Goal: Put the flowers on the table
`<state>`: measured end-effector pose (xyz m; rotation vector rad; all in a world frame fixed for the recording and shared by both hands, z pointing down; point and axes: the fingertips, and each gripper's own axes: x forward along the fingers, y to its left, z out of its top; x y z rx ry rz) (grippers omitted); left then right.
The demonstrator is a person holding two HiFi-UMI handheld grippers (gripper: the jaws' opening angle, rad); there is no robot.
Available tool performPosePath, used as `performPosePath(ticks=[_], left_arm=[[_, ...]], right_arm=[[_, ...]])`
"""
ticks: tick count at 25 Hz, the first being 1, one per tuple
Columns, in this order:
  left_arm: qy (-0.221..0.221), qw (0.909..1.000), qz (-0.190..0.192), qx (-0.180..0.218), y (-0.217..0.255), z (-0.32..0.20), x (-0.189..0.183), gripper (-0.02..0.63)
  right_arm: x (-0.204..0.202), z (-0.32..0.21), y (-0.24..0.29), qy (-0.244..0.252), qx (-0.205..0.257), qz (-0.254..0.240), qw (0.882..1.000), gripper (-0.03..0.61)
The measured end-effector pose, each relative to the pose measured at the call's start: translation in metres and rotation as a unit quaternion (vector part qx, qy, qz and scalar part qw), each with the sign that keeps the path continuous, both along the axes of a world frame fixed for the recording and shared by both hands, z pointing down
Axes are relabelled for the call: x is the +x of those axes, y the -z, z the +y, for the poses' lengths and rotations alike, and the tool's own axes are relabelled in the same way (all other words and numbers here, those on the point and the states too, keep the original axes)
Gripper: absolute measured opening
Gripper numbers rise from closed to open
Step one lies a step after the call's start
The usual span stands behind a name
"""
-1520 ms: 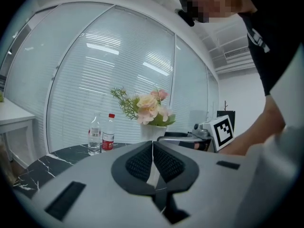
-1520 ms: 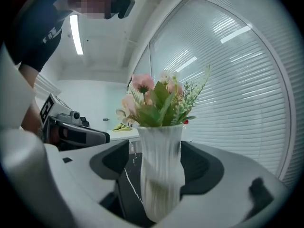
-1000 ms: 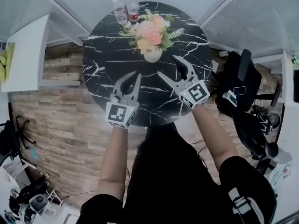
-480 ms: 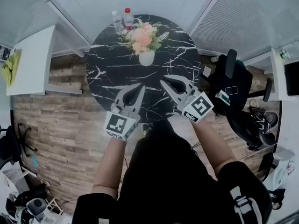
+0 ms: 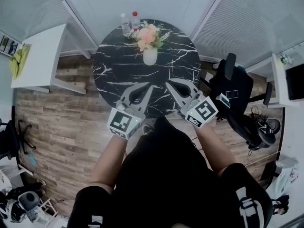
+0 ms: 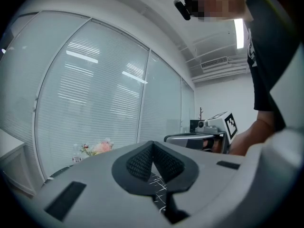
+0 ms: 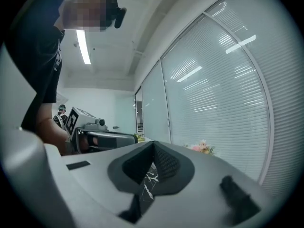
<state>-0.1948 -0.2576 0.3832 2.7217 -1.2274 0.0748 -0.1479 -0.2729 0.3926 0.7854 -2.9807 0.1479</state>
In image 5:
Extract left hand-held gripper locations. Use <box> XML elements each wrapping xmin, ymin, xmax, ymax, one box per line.
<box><xmin>108</xmin><ymin>81</ymin><xmax>154</xmax><ymax>141</ymax></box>

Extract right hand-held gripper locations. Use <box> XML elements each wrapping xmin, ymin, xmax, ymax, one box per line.
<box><xmin>164</xmin><ymin>78</ymin><xmax>219</xmax><ymax>129</ymax></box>

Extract pink flowers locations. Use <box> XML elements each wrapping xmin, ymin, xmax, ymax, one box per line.
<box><xmin>129</xmin><ymin>19</ymin><xmax>171</xmax><ymax>67</ymax></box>

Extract person's right forearm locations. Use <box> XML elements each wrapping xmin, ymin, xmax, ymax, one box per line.
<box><xmin>193</xmin><ymin>122</ymin><xmax>238</xmax><ymax>176</ymax></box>

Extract person's left forearm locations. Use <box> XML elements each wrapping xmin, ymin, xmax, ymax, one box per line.
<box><xmin>88</xmin><ymin>133</ymin><xmax>128</xmax><ymax>195</ymax></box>

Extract round black marble table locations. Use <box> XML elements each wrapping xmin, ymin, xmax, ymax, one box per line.
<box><xmin>92</xmin><ymin>19</ymin><xmax>202</xmax><ymax>119</ymax></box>

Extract white desk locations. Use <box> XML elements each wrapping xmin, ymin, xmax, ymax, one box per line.
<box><xmin>244</xmin><ymin>53</ymin><xmax>304</xmax><ymax>109</ymax></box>
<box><xmin>10</xmin><ymin>23</ymin><xmax>88</xmax><ymax>95</ymax></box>

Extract person's left shoe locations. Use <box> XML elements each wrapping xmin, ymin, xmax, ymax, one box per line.
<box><xmin>142</xmin><ymin>123</ymin><xmax>155</xmax><ymax>135</ymax></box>

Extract white and teal device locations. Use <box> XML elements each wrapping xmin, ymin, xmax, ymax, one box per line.
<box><xmin>218</xmin><ymin>93</ymin><xmax>231</xmax><ymax>108</ymax></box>

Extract black office chair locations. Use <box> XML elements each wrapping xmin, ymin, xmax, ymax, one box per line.
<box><xmin>199</xmin><ymin>52</ymin><xmax>278</xmax><ymax>150</ymax></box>

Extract clear bottle with white cap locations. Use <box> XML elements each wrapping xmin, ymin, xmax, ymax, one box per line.
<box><xmin>120</xmin><ymin>13</ymin><xmax>132</xmax><ymax>37</ymax></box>

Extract clear bottle with red cap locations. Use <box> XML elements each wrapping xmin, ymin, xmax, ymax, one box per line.
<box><xmin>131</xmin><ymin>11</ymin><xmax>142</xmax><ymax>32</ymax></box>

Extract black and white bag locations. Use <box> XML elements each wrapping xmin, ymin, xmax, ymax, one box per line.
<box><xmin>250</xmin><ymin>105</ymin><xmax>269</xmax><ymax>135</ymax></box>

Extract person's black shirt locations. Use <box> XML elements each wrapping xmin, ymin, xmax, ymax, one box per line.
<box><xmin>67</xmin><ymin>116</ymin><xmax>274</xmax><ymax>228</ymax></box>

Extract grey round stool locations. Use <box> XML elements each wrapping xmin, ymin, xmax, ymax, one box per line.
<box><xmin>266</xmin><ymin>118</ymin><xmax>282</xmax><ymax>135</ymax></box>

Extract white window blinds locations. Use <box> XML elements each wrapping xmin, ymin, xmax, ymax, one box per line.
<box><xmin>0</xmin><ymin>0</ymin><xmax>97</xmax><ymax>56</ymax></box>
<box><xmin>191</xmin><ymin>0</ymin><xmax>304</xmax><ymax>67</ymax></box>

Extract black monitor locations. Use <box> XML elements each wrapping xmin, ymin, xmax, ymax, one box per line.
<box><xmin>285</xmin><ymin>63</ymin><xmax>304</xmax><ymax>102</ymax></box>

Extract yellow-green cloth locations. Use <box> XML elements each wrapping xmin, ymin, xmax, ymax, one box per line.
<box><xmin>9</xmin><ymin>44</ymin><xmax>31</xmax><ymax>81</ymax></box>

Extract white plastic bag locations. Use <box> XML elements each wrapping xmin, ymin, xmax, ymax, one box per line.
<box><xmin>274</xmin><ymin>156</ymin><xmax>300</xmax><ymax>200</ymax></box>

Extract black swivel chair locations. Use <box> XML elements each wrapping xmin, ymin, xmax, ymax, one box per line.
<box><xmin>0</xmin><ymin>119</ymin><xmax>37</xmax><ymax>162</ymax></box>

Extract stack of papers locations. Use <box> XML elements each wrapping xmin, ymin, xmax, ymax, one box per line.
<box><xmin>0</xmin><ymin>30</ymin><xmax>19</xmax><ymax>57</ymax></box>

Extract grey padded seat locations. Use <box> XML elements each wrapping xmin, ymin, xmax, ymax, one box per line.
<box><xmin>17</xmin><ymin>190</ymin><xmax>40</xmax><ymax>211</ymax></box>

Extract person's right white harness strap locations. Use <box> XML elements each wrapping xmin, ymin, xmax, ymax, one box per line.
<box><xmin>236</xmin><ymin>186</ymin><xmax>265</xmax><ymax>224</ymax></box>

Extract person's white harness strap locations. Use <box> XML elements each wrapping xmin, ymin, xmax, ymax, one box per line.
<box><xmin>87</xmin><ymin>215</ymin><xmax>105</xmax><ymax>228</ymax></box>
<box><xmin>236</xmin><ymin>186</ymin><xmax>265</xmax><ymax>224</ymax></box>

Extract person's left white harness strap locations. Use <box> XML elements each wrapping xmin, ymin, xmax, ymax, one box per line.
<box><xmin>87</xmin><ymin>215</ymin><xmax>105</xmax><ymax>228</ymax></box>

